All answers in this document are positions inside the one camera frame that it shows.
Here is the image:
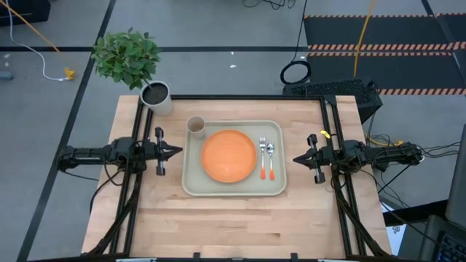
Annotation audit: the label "metal fork orange handle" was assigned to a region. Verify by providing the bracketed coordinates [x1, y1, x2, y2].
[258, 135, 267, 180]

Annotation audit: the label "white floor cable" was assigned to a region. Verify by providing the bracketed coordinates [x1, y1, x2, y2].
[4, 0, 69, 82]

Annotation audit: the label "orange round plate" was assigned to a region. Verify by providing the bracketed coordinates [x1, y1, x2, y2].
[200, 129, 258, 184]

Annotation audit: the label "black cable bundle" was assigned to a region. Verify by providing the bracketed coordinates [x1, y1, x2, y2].
[418, 140, 462, 164]

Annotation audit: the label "black tangled floor cables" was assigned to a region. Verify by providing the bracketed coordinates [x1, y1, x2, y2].
[241, 0, 297, 11]

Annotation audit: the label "white plant pot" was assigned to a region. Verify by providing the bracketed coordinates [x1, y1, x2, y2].
[139, 80, 174, 118]

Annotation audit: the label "metal spoon orange handle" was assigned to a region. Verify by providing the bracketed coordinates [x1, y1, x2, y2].
[266, 142, 276, 182]

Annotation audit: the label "grey monitor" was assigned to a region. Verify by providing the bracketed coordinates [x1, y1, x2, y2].
[444, 123, 466, 231]

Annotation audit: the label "beige cup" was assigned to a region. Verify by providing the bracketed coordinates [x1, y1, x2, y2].
[186, 116, 207, 140]

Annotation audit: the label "beige rectangular tray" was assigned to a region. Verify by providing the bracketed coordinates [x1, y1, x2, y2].
[181, 119, 288, 198]

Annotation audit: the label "thick yellow hanging cable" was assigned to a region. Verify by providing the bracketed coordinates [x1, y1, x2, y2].
[352, 0, 377, 79]

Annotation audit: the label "black aluminium table frame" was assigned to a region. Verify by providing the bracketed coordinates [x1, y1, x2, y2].
[86, 94, 393, 262]

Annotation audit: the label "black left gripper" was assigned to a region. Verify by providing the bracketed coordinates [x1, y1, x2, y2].
[143, 127, 184, 177]

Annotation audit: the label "thin yellow cord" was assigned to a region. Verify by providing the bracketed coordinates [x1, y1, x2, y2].
[0, 0, 72, 74]

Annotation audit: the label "black coiled hanging cable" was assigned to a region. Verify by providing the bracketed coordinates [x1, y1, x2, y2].
[279, 0, 313, 86]

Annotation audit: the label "green leafy plant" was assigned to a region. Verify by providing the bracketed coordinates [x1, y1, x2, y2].
[90, 26, 162, 92]

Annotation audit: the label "black keyboard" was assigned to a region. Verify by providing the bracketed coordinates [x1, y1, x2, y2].
[434, 230, 466, 262]

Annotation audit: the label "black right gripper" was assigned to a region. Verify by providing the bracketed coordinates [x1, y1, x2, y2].
[293, 133, 330, 185]

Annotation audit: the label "black left base cable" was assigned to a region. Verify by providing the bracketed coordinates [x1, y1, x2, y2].
[89, 170, 123, 215]

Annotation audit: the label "white printed paper sheet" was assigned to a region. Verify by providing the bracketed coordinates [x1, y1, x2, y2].
[384, 222, 406, 256]

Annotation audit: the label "black hazard-striped floor mat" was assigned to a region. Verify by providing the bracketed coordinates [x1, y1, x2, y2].
[303, 12, 466, 97]

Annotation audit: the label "black box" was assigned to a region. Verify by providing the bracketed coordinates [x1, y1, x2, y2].
[0, 0, 52, 27]

